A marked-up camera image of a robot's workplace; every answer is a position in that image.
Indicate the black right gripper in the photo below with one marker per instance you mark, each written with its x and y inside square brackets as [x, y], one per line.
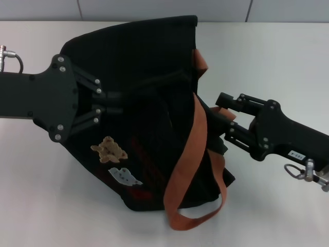
[288, 133]

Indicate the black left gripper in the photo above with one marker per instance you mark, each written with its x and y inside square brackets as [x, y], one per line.
[46, 97]

